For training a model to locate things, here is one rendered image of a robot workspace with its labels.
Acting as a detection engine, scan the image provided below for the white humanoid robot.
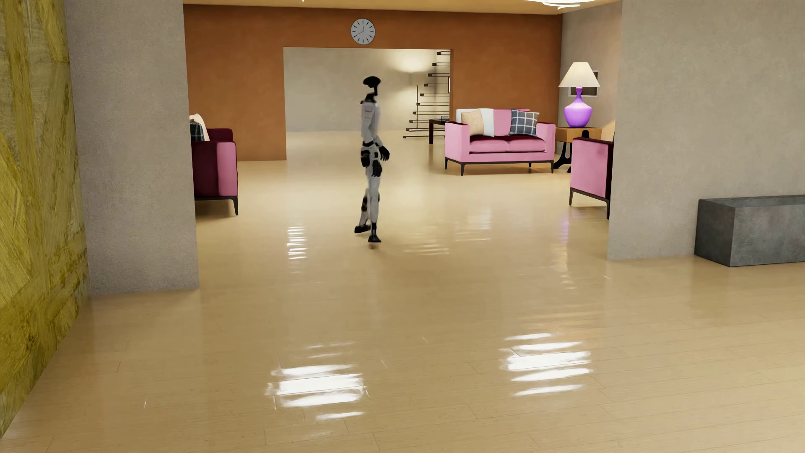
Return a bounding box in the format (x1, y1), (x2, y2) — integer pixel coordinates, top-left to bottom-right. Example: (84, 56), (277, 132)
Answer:
(353, 75), (391, 244)

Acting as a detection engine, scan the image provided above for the pink two-seat sofa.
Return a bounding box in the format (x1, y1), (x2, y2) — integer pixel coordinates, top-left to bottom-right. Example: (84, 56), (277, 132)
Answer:
(444, 108), (557, 176)

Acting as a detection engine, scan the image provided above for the black floating staircase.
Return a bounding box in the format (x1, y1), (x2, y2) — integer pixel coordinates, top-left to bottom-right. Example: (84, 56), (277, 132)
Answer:
(403, 50), (452, 139)

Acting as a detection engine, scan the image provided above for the white cushion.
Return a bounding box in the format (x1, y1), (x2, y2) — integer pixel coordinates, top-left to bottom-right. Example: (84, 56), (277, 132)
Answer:
(456, 108), (496, 138)

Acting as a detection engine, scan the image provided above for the dark plaid cushion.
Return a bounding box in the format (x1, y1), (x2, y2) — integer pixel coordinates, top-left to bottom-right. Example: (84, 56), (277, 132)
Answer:
(509, 109), (540, 137)

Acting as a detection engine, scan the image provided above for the wooden side table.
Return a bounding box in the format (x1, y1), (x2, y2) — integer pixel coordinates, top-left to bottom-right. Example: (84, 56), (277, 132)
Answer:
(552, 126), (602, 171)

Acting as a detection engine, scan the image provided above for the maroon pink sofa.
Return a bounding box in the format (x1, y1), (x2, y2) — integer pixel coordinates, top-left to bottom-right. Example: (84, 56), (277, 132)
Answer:
(190, 128), (240, 216)

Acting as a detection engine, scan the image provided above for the pink armchair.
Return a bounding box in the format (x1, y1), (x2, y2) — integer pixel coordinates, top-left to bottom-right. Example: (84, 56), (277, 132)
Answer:
(569, 136), (615, 220)

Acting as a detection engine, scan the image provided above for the purple table lamp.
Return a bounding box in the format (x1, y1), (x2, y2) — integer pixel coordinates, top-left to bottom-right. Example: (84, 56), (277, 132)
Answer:
(558, 62), (601, 129)

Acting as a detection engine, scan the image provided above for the grey stone bench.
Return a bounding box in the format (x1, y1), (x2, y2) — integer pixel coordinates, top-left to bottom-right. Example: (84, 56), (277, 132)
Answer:
(694, 194), (805, 268)

